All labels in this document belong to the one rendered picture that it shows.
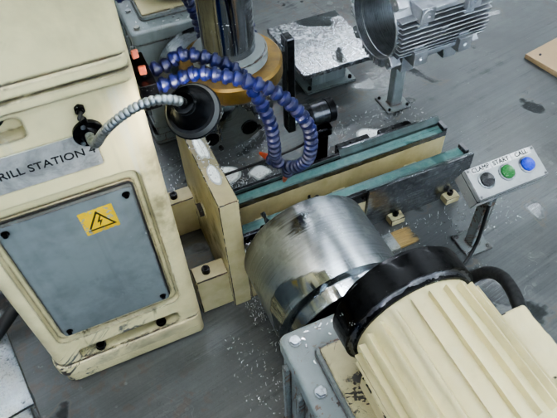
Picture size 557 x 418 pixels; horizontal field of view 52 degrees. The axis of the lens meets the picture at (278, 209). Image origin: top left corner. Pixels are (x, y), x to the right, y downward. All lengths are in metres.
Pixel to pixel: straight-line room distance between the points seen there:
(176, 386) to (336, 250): 0.49
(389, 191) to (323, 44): 0.60
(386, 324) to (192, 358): 0.66
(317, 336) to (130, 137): 0.39
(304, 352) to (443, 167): 0.72
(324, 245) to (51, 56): 0.49
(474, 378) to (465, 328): 0.06
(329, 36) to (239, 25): 0.90
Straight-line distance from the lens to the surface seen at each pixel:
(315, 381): 0.82
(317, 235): 0.94
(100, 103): 0.77
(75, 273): 0.99
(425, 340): 0.65
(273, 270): 0.96
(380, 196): 1.35
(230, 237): 1.09
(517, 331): 0.72
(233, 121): 1.38
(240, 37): 0.95
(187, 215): 1.38
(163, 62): 0.83
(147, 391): 1.24
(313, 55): 1.74
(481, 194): 1.20
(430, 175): 1.41
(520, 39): 2.13
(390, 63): 1.13
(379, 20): 1.24
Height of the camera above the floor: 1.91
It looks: 50 degrees down
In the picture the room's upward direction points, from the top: 3 degrees counter-clockwise
